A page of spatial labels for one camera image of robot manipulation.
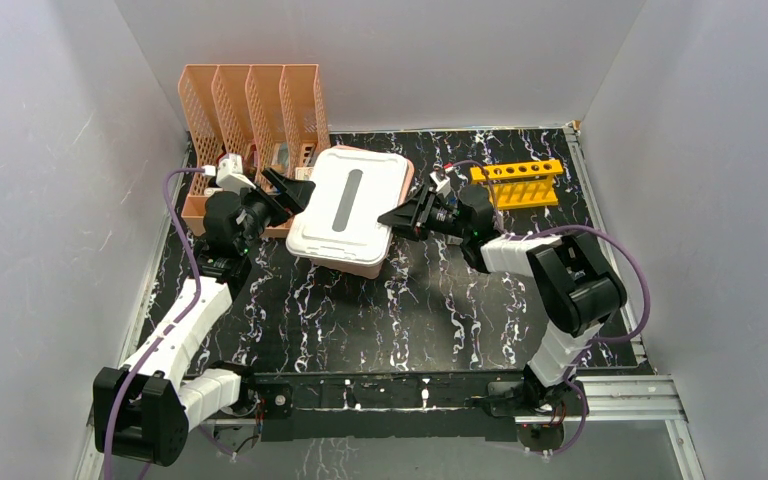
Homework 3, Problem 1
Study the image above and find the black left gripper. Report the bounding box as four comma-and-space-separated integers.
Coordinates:
233, 169, 314, 254

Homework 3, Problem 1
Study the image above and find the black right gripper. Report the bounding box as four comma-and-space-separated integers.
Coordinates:
378, 184, 471, 242

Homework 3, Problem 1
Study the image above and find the white container lid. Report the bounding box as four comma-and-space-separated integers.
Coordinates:
285, 146, 412, 270

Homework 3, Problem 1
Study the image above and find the pink plastic bin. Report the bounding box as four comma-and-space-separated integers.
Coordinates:
289, 145, 416, 281

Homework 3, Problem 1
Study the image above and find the yellow test tube rack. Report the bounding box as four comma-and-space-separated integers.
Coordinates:
470, 159, 564, 211

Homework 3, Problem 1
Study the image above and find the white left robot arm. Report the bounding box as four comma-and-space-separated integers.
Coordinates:
93, 154, 316, 479

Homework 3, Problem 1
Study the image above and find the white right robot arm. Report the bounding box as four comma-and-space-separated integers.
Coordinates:
378, 179, 627, 414

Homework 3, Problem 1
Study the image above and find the pink desk organizer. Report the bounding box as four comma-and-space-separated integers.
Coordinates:
177, 63, 331, 239

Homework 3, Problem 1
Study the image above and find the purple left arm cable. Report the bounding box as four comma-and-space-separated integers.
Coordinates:
102, 165, 240, 480

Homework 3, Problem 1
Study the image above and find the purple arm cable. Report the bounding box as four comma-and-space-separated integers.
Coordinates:
446, 158, 652, 458
102, 165, 240, 480

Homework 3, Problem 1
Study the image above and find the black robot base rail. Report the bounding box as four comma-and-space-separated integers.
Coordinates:
191, 370, 591, 444

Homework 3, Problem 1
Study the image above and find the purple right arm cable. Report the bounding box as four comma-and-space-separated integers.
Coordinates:
446, 158, 652, 458

